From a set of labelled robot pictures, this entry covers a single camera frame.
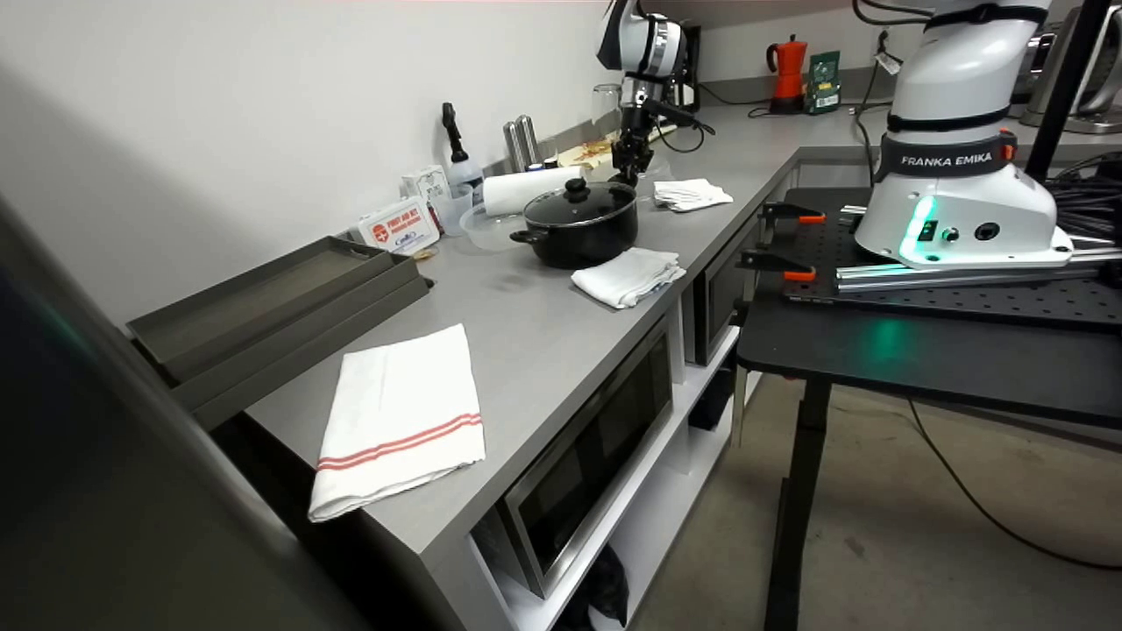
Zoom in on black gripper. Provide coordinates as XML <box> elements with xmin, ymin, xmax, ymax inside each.
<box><xmin>610</xmin><ymin>101</ymin><xmax>660</xmax><ymax>190</ymax></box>

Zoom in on glass pot lid black knob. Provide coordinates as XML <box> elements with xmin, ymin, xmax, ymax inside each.
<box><xmin>519</xmin><ymin>177</ymin><xmax>641</xmax><ymax>227</ymax></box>

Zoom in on black cooking pot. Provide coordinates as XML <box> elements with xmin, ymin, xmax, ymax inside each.
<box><xmin>508</xmin><ymin>177</ymin><xmax>644</xmax><ymax>270</ymax></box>

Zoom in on red coffee pot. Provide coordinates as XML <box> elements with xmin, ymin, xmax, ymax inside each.
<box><xmin>765</xmin><ymin>33</ymin><xmax>813</xmax><ymax>114</ymax></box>

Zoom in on white towel blue stripes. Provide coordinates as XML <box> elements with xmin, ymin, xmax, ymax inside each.
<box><xmin>648</xmin><ymin>177</ymin><xmax>737</xmax><ymax>216</ymax></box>

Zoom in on stainless steel cylinder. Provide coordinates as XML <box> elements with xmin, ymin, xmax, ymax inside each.
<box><xmin>502</xmin><ymin>114</ymin><xmax>524</xmax><ymax>177</ymax></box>
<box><xmin>519</xmin><ymin>114</ymin><xmax>548</xmax><ymax>172</ymax></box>

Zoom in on white paper towel roll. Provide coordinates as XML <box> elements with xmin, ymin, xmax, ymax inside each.
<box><xmin>480</xmin><ymin>163</ymin><xmax>586</xmax><ymax>216</ymax></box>

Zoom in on plain white folded cloth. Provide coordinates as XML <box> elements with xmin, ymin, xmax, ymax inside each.
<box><xmin>569</xmin><ymin>245</ymin><xmax>692</xmax><ymax>315</ymax></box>

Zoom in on small black undercounter appliance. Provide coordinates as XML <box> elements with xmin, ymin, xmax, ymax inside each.
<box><xmin>686</xmin><ymin>221</ymin><xmax>765</xmax><ymax>367</ymax></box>

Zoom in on clear plastic bowl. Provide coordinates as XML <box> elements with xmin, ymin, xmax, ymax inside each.
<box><xmin>454</xmin><ymin>194</ymin><xmax>531</xmax><ymax>245</ymax></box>

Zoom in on spray bottle black trigger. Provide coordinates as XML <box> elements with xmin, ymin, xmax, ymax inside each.
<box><xmin>433</xmin><ymin>97</ymin><xmax>488</xmax><ymax>195</ymax></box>

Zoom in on green box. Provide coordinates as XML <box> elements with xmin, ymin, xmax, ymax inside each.
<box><xmin>801</xmin><ymin>51</ymin><xmax>846</xmax><ymax>117</ymax></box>

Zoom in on red and white box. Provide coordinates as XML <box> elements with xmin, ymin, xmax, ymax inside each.
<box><xmin>354</xmin><ymin>194</ymin><xmax>445</xmax><ymax>261</ymax></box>

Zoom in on black microwave oven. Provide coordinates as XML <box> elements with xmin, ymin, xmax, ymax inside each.
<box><xmin>498</xmin><ymin>327</ymin><xmax>679</xmax><ymax>603</ymax></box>

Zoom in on dark grey plastic tray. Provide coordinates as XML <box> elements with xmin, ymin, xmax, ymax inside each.
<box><xmin>125</xmin><ymin>234</ymin><xmax>406</xmax><ymax>388</ymax></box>
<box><xmin>170</xmin><ymin>261</ymin><xmax>433</xmax><ymax>431</ymax></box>

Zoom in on white towel red stripes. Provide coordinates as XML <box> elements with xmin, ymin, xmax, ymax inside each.
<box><xmin>304</xmin><ymin>323</ymin><xmax>491</xmax><ymax>526</ymax></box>

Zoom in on black breadboard table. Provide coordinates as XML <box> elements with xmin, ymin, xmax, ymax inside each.
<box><xmin>734</xmin><ymin>187</ymin><xmax>1122</xmax><ymax>631</ymax></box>

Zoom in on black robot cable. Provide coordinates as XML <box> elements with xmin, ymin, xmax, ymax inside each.
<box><xmin>644</xmin><ymin>94</ymin><xmax>718</xmax><ymax>157</ymax></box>

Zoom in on black clamp orange handle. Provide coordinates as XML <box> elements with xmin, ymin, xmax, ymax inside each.
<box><xmin>756</xmin><ymin>201</ymin><xmax>834</xmax><ymax>233</ymax></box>
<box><xmin>741</xmin><ymin>249</ymin><xmax>821</xmax><ymax>290</ymax></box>

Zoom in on aluminium rail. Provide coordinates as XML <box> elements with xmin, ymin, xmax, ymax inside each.
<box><xmin>829</xmin><ymin>240</ymin><xmax>1122</xmax><ymax>296</ymax></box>

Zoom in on black floor cable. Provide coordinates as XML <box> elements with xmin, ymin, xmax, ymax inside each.
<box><xmin>904</xmin><ymin>396</ymin><xmax>1122</xmax><ymax>576</ymax></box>

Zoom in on black metal post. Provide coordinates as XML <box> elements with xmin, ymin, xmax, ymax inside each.
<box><xmin>1025</xmin><ymin>0</ymin><xmax>1113</xmax><ymax>187</ymax></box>

